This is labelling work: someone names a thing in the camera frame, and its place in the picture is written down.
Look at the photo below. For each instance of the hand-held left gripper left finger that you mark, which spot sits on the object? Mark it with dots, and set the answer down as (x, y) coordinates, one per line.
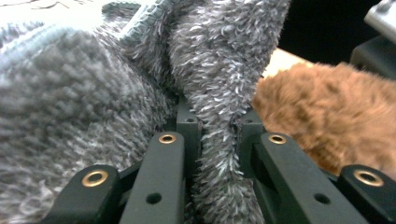
(190, 137)

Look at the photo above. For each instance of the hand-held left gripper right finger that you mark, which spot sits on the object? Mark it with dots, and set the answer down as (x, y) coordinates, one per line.
(249, 130)

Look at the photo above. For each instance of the brown plush teddy bear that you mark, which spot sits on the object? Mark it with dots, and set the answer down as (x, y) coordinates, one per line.
(327, 115)

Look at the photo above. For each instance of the grey fluffy cloth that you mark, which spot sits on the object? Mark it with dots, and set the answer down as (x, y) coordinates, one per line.
(93, 109)

